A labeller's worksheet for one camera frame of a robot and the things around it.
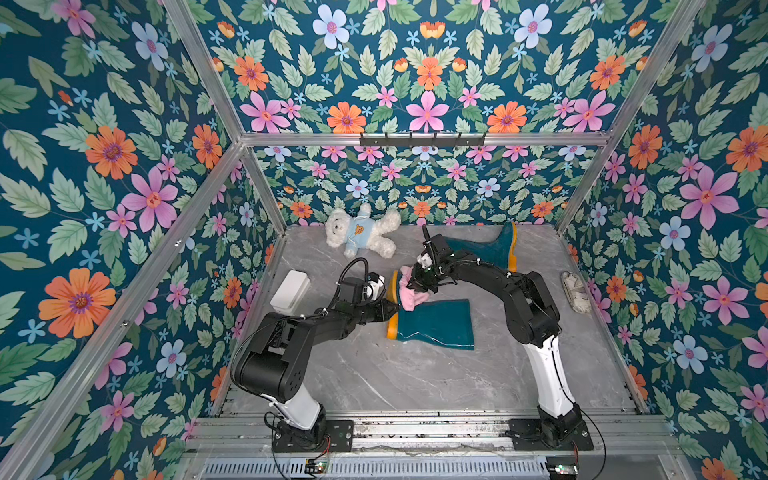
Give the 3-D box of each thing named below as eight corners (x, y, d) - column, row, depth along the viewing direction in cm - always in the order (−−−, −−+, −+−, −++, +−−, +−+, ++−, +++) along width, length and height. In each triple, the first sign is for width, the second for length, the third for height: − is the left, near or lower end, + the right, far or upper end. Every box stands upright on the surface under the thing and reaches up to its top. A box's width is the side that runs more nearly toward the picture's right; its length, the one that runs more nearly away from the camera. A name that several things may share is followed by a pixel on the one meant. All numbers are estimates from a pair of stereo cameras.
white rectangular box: (273, 310, 99) (267, 303, 95) (294, 277, 107) (290, 269, 103) (293, 316, 97) (288, 308, 93) (313, 282, 106) (309, 274, 102)
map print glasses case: (573, 315, 97) (578, 310, 95) (557, 276, 107) (561, 270, 105) (591, 315, 97) (596, 310, 95) (573, 276, 107) (577, 270, 105)
